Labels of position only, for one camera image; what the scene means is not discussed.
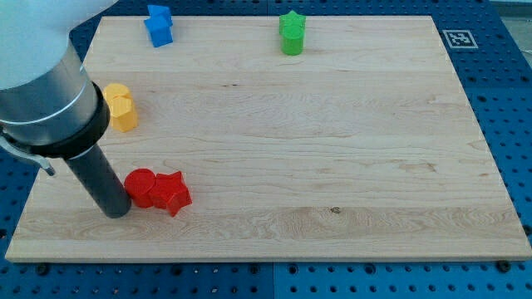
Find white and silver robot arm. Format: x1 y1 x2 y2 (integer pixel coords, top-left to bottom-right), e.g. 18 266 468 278
1 0 116 159

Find yellow cylinder block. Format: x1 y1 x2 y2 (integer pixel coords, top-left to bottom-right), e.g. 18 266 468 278
103 83 132 101

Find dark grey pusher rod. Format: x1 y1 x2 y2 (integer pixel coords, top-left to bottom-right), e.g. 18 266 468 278
65 144 131 218

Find blue cube block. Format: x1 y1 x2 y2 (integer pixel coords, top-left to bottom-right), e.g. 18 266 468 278
144 16 173 47

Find red circle block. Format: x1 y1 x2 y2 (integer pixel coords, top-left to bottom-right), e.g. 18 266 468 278
124 169 155 208

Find wooden board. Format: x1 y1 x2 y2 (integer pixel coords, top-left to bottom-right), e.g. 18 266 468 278
6 16 531 263

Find blue angular block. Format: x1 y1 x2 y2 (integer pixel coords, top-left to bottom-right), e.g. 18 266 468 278
147 4 173 26

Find green star block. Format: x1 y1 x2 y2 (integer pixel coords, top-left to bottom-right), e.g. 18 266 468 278
278 10 307 35

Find red star block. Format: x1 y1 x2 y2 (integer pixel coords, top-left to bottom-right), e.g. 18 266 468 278
149 171 192 217

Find black and white fiducial tag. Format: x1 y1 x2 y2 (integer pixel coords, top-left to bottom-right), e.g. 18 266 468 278
442 29 478 49

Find yellow hexagon block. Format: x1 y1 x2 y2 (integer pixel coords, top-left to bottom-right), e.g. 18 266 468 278
109 96 138 132

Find green cylinder block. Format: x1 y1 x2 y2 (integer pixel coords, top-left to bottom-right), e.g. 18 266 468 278
280 25 304 56

